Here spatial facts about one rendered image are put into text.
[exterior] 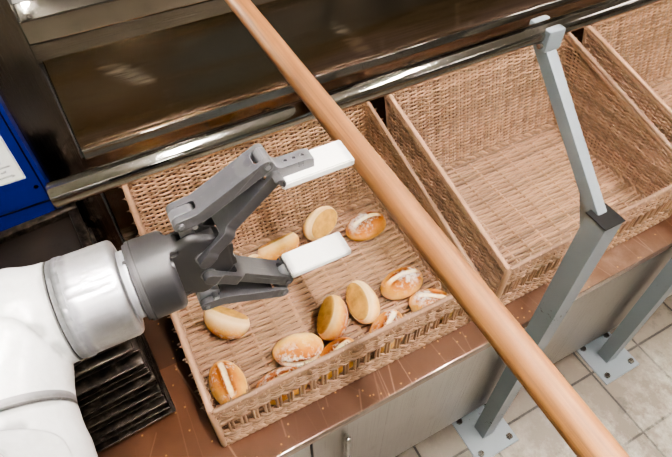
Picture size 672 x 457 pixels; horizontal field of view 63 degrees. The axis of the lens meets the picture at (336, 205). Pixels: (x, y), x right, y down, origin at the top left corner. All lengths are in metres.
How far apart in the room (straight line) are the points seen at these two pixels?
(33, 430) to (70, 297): 0.10
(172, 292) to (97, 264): 0.06
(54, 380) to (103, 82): 0.66
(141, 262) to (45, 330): 0.09
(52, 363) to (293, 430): 0.67
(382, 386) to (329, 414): 0.12
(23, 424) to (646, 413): 1.73
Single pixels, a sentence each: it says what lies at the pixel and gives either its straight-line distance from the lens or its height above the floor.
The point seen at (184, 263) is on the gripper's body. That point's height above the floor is 1.21.
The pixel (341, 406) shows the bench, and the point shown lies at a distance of 1.11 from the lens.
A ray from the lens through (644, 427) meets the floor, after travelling 1.92.
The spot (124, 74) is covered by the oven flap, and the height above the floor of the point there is 1.04.
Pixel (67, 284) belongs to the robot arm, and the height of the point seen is 1.24.
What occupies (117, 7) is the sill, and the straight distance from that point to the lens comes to 0.98.
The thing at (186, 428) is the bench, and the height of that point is 0.58.
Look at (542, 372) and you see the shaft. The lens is 0.48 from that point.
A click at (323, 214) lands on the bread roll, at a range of 1.26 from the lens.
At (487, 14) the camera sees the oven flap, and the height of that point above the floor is 0.96.
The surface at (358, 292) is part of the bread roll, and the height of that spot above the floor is 0.65.
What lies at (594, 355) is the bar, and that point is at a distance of 1.96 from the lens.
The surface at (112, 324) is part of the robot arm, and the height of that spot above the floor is 1.21.
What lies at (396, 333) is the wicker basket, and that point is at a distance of 1.05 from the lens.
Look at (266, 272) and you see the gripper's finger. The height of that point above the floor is 1.15.
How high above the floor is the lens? 1.61
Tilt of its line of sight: 49 degrees down
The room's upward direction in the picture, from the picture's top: straight up
